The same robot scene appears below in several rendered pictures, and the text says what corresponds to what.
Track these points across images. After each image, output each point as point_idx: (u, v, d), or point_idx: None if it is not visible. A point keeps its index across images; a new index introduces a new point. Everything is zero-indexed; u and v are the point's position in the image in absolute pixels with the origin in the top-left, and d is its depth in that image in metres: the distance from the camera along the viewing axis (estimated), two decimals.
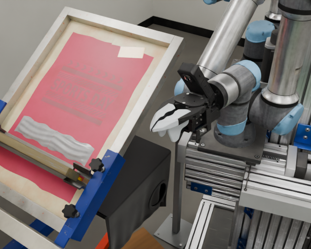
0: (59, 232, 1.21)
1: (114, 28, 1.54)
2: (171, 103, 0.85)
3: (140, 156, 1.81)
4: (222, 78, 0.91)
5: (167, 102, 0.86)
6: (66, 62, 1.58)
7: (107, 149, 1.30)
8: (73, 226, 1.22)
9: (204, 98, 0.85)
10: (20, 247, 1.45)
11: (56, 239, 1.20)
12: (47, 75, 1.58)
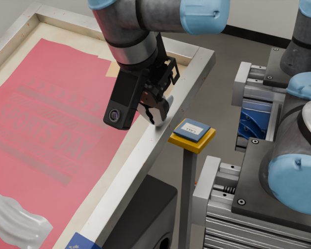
0: None
1: (103, 34, 1.00)
2: None
3: (130, 199, 1.16)
4: (123, 57, 0.60)
5: None
6: (24, 80, 1.02)
7: (75, 232, 0.71)
8: None
9: (148, 93, 0.67)
10: None
11: None
12: None
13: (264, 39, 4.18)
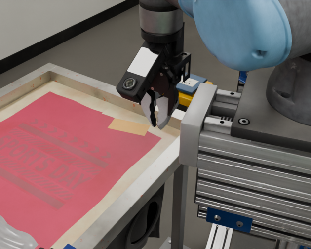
0: None
1: (110, 95, 1.12)
2: None
3: None
4: (153, 24, 0.64)
5: None
6: (28, 120, 1.07)
7: (67, 244, 0.70)
8: None
9: (163, 74, 0.70)
10: None
11: None
12: None
13: None
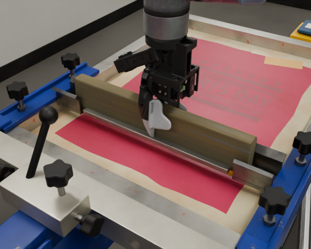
0: (240, 245, 0.56)
1: (256, 37, 1.19)
2: None
3: None
4: None
5: None
6: None
7: None
8: (265, 240, 0.58)
9: (143, 72, 0.70)
10: (94, 237, 0.68)
11: None
12: None
13: (305, 4, 4.06)
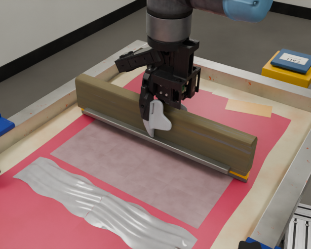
0: None
1: (219, 73, 1.00)
2: None
3: None
4: None
5: None
6: None
7: (248, 237, 0.57)
8: None
9: (145, 72, 0.70)
10: None
11: None
12: None
13: (298, 12, 3.87)
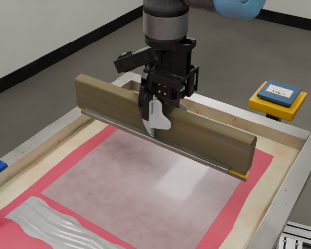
0: None
1: (206, 107, 1.03)
2: None
3: None
4: None
5: None
6: None
7: None
8: None
9: (143, 72, 0.70)
10: None
11: None
12: (85, 145, 0.95)
13: (294, 21, 3.90)
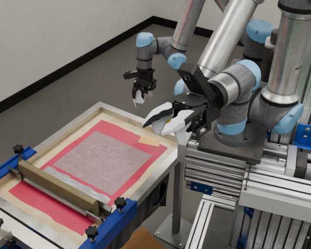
0: None
1: (138, 123, 1.96)
2: (170, 102, 0.86)
3: None
4: (222, 77, 0.91)
5: (167, 100, 0.86)
6: None
7: (126, 197, 1.54)
8: None
9: (204, 98, 0.85)
10: (20, 247, 1.45)
11: None
12: (74, 143, 1.88)
13: None
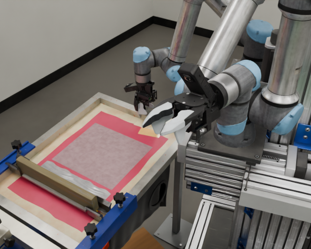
0: None
1: None
2: (170, 102, 0.86)
3: None
4: (222, 78, 0.91)
5: (167, 100, 0.86)
6: None
7: (126, 192, 1.52)
8: (87, 246, 1.34)
9: (204, 98, 0.85)
10: (20, 247, 1.45)
11: None
12: (73, 136, 1.86)
13: None
